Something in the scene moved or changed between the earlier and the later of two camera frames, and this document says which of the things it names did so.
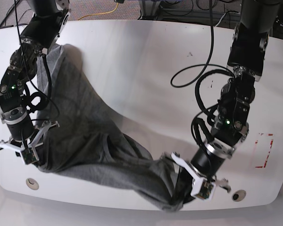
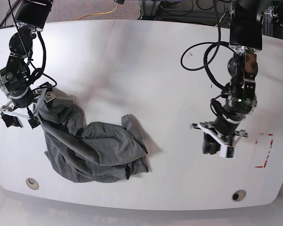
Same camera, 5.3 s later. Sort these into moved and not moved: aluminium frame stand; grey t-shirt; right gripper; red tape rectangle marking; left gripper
Moved: grey t-shirt; right gripper; left gripper
Not moved: aluminium frame stand; red tape rectangle marking
